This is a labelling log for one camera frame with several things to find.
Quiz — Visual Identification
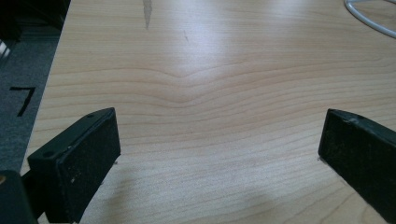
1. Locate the dark furniture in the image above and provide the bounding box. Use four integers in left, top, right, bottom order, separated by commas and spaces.
0, 0, 72, 43

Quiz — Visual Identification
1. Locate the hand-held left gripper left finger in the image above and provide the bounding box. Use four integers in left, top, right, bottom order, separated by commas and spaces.
21, 106, 121, 224

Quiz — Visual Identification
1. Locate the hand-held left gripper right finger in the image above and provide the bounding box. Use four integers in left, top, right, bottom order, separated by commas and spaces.
318, 108, 396, 224

